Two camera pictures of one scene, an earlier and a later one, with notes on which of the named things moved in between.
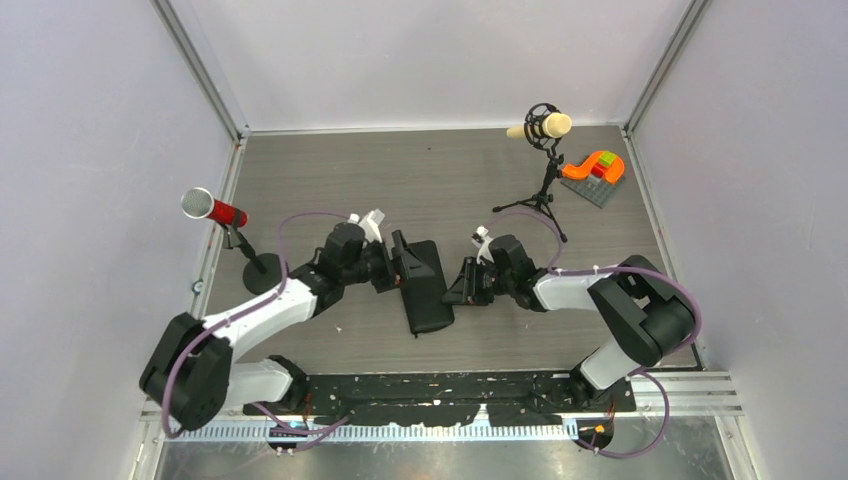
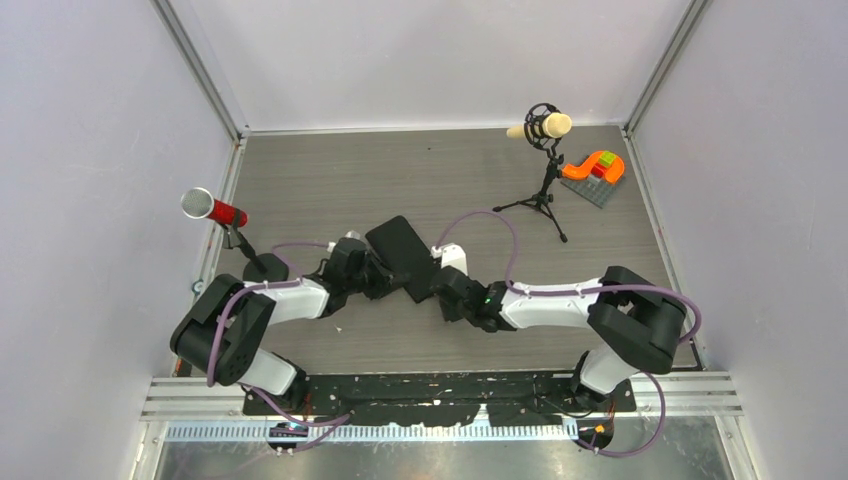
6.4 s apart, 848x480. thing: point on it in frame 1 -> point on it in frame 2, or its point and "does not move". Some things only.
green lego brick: x=606 y=159 does not move
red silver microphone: x=199 y=202 does not move
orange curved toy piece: x=612 y=175 does not move
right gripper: x=466 y=289 -> x=450 y=313
